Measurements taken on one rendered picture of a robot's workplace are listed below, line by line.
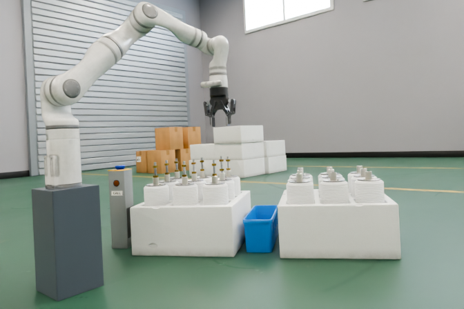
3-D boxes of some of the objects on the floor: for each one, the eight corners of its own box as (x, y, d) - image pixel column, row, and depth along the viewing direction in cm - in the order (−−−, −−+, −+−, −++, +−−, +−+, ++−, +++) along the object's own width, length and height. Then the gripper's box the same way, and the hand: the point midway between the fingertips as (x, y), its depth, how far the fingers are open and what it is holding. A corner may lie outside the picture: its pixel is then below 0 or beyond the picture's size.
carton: (154, 170, 566) (152, 150, 566) (163, 170, 550) (163, 149, 550) (136, 172, 544) (134, 151, 544) (146, 172, 528) (145, 150, 528)
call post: (127, 249, 155) (123, 170, 155) (111, 248, 156) (108, 171, 157) (135, 243, 162) (132, 169, 162) (120, 243, 163) (116, 169, 164)
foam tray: (234, 257, 137) (231, 206, 137) (131, 255, 146) (129, 207, 146) (252, 230, 175) (250, 190, 175) (170, 230, 184) (168, 192, 184)
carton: (176, 172, 521) (175, 149, 521) (161, 173, 503) (160, 150, 503) (162, 171, 541) (161, 150, 541) (148, 173, 523) (146, 150, 523)
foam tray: (401, 259, 126) (398, 203, 126) (279, 258, 133) (277, 205, 134) (379, 230, 164) (377, 187, 164) (286, 230, 172) (284, 190, 172)
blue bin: (273, 253, 140) (272, 219, 140) (243, 252, 142) (242, 219, 142) (280, 232, 169) (279, 204, 169) (255, 232, 171) (253, 205, 171)
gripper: (239, 85, 158) (241, 125, 158) (206, 89, 164) (208, 127, 164) (230, 83, 151) (233, 125, 151) (197, 87, 158) (199, 127, 158)
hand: (220, 123), depth 158 cm, fingers open, 6 cm apart
